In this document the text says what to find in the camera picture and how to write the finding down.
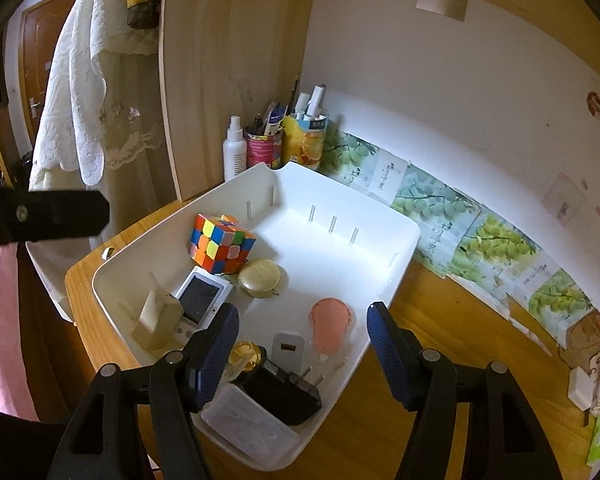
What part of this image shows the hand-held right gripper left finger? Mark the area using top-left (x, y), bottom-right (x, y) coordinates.
top-left (52, 302), bottom-right (241, 480)

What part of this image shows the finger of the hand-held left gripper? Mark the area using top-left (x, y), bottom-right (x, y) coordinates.
top-left (0, 190), bottom-right (111, 246)

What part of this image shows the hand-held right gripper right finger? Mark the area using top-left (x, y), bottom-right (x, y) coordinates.
top-left (366, 301), bottom-right (553, 480)

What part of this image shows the green bottle with gold cap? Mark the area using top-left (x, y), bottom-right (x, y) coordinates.
top-left (229, 341), bottom-right (268, 383)

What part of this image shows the white handheld digital device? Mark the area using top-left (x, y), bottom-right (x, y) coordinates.
top-left (172, 266), bottom-right (237, 343)

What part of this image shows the pink oval pad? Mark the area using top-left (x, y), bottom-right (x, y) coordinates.
top-left (308, 298), bottom-right (356, 356)

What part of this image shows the white charger block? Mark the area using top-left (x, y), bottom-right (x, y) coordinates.
top-left (132, 287), bottom-right (183, 352)

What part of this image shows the white plastic gadget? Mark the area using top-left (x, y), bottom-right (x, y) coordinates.
top-left (271, 331), bottom-right (312, 368)

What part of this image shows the black power adapter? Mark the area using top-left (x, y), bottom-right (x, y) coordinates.
top-left (232, 357), bottom-right (326, 427)

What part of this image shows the clear plastic box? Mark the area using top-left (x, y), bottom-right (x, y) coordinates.
top-left (200, 384), bottom-right (301, 461)

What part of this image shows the gold round compact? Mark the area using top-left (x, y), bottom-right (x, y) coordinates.
top-left (237, 258), bottom-right (287, 298)

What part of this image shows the white plastic storage bin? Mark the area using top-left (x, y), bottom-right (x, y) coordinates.
top-left (92, 161), bottom-right (422, 472)

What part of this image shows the colourful puzzle cube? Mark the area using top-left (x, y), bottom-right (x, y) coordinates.
top-left (187, 213), bottom-right (257, 275)

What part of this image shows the white lace curtain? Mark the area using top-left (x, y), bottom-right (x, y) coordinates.
top-left (27, 0), bottom-right (178, 321)

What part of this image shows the pink cloth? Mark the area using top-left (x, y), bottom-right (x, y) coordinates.
top-left (0, 245), bottom-right (43, 423)

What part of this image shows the brown wooden door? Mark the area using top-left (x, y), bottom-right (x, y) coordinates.
top-left (5, 0), bottom-right (88, 171)

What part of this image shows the white spray bottle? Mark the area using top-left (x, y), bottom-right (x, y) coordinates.
top-left (222, 116), bottom-right (248, 183)

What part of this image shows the white rounded plastic case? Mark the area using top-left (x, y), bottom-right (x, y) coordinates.
top-left (567, 366), bottom-right (595, 409)

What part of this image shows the wooden desk hutch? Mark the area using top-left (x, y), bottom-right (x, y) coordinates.
top-left (157, 0), bottom-right (321, 202)

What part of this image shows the brown printed cardboard piece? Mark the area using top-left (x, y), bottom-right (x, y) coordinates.
top-left (562, 308), bottom-right (600, 361)

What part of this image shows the red can pen holder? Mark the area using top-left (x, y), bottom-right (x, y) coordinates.
top-left (245, 127), bottom-right (284, 171)

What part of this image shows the yellow can pen holder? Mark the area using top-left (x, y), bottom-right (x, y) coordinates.
top-left (281, 115), bottom-right (329, 173)

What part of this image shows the bundle of dark pens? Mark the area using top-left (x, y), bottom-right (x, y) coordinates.
top-left (252, 102), bottom-right (286, 136)

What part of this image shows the translucent square sticker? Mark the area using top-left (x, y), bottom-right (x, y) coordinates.
top-left (541, 172), bottom-right (588, 226)

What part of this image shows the thick white marker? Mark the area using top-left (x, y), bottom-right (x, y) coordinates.
top-left (305, 85), bottom-right (328, 121)

